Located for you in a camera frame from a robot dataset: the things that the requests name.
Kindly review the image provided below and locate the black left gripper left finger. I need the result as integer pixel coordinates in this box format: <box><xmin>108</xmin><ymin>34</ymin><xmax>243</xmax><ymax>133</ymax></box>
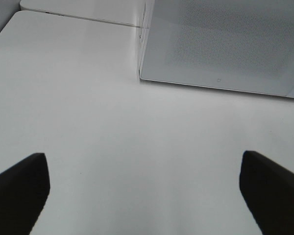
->
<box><xmin>0</xmin><ymin>153</ymin><xmax>50</xmax><ymax>235</ymax></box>

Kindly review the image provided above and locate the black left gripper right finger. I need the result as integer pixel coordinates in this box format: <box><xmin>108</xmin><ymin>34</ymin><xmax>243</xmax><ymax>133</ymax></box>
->
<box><xmin>239</xmin><ymin>151</ymin><xmax>294</xmax><ymax>235</ymax></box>

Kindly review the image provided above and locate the white microwave door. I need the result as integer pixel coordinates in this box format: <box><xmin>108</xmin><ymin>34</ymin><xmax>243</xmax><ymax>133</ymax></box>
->
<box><xmin>139</xmin><ymin>0</ymin><xmax>294</xmax><ymax>98</ymax></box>

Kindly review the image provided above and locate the white microwave oven body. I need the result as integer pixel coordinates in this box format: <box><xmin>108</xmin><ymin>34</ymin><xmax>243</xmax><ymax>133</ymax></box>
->
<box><xmin>137</xmin><ymin>0</ymin><xmax>155</xmax><ymax>80</ymax></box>

